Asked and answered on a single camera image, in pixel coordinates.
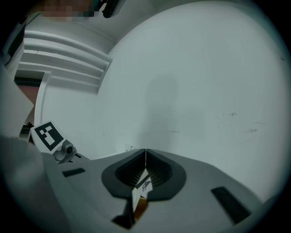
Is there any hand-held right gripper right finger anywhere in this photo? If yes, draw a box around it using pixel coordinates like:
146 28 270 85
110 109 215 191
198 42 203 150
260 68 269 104
136 149 264 233

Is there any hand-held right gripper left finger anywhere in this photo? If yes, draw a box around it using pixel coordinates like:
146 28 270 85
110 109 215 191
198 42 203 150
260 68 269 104
42 149 146 233

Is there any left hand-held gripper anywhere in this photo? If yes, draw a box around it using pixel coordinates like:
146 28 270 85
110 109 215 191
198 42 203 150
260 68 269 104
29 120 90 164

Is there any white paper sheet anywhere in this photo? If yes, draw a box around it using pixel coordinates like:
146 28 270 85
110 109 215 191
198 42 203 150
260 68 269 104
131 187 141 211

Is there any wooden tray with papers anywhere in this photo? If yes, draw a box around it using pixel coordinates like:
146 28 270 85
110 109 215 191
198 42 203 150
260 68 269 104
135 197 149 220

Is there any black framed picture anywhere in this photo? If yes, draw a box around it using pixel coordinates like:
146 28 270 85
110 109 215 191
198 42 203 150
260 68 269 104
135 170 152 198

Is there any person's head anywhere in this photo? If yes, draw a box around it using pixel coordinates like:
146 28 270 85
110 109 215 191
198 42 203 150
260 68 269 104
34 0 100 23

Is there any black head-mounted camera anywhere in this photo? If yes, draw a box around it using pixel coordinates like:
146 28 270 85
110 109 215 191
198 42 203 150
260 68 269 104
102 0 127 19

